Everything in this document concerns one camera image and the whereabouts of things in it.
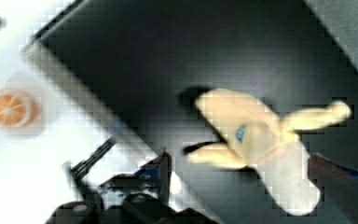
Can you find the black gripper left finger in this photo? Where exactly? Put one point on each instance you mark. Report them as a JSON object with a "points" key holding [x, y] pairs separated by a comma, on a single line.
{"points": [[153, 178]]}

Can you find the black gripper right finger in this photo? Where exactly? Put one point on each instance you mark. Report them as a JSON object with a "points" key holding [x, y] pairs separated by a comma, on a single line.
{"points": [[339, 184]]}

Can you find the peeled toy banana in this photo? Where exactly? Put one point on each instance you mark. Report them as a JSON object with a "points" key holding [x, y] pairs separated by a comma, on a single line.
{"points": [[257, 138]]}

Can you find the black toaster oven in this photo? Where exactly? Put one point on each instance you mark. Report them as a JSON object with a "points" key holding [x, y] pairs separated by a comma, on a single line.
{"points": [[138, 66]]}

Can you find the orange slice toy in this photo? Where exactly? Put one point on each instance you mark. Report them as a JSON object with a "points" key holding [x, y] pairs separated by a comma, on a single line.
{"points": [[18, 108]]}

